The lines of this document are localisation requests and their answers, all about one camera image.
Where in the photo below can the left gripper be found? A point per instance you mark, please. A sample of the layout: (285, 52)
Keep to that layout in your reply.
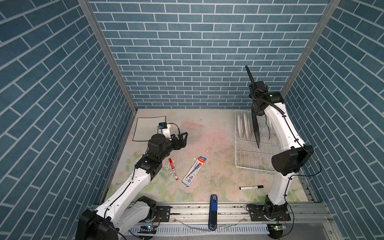
(182, 144)

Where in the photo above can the white square plate black rim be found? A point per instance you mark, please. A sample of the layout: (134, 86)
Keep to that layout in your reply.
(147, 127)

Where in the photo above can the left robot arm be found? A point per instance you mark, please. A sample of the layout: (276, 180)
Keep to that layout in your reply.
(126, 189)

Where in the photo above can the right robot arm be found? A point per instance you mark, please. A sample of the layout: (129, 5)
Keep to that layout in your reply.
(294, 152)

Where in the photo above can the white round plate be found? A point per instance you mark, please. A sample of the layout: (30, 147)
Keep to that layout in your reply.
(247, 126)
(240, 126)

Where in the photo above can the red marker pen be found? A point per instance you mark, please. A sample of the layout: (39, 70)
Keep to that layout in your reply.
(173, 169)

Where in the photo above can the pen package red blue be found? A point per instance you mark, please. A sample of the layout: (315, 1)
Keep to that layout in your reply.
(191, 175)

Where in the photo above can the black white marker pen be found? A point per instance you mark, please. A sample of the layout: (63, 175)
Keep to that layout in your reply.
(251, 187)

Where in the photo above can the blue black handheld device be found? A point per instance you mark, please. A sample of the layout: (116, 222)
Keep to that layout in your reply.
(213, 211)

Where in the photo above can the left circuit board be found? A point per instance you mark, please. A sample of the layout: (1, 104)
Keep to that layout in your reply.
(147, 230)

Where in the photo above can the circuit board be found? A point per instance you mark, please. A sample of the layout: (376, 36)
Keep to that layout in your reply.
(147, 230)
(276, 227)

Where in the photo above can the right circuit board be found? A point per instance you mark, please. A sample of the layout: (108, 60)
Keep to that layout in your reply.
(276, 227)

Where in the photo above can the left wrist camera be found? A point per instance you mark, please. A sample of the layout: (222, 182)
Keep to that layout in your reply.
(164, 129)

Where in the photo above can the white wire dish rack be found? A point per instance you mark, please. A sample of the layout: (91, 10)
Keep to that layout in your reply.
(247, 153)

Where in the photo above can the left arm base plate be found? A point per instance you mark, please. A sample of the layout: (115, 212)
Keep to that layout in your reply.
(153, 215)

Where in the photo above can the white cable duct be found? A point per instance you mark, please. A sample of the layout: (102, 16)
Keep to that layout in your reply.
(202, 230)

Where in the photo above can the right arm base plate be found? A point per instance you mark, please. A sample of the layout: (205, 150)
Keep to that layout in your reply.
(268, 213)

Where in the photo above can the aluminium rail frame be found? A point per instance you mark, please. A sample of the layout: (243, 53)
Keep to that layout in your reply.
(306, 218)

